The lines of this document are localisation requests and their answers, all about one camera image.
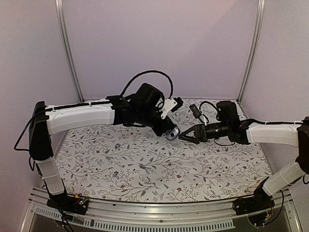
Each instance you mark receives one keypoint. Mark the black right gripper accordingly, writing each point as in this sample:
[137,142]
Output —
[199,133]

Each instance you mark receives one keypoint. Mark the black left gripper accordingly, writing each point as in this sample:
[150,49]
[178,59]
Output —
[168,124]

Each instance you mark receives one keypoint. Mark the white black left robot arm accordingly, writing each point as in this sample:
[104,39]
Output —
[146,108]

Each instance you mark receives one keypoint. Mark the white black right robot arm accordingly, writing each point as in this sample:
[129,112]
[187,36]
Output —
[252,131]

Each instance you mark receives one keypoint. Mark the floral patterned table mat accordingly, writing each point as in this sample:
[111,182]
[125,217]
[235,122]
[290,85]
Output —
[179,171]

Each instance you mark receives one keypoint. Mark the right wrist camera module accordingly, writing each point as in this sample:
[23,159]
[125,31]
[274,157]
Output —
[198,114]

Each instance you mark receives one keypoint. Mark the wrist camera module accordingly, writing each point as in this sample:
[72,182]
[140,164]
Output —
[170,105]
[198,114]

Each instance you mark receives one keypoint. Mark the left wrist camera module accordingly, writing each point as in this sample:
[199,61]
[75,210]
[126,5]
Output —
[170,105]

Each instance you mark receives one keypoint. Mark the aluminium front rail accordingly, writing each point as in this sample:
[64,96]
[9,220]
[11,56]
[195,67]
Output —
[111,216]

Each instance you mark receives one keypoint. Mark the right aluminium frame post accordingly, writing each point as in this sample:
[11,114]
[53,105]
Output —
[253,48]

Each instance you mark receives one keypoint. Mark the aluminium frame post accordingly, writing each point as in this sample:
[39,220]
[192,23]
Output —
[253,48]
[67,49]

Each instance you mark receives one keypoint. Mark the left aluminium frame post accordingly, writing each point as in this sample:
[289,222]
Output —
[67,49]

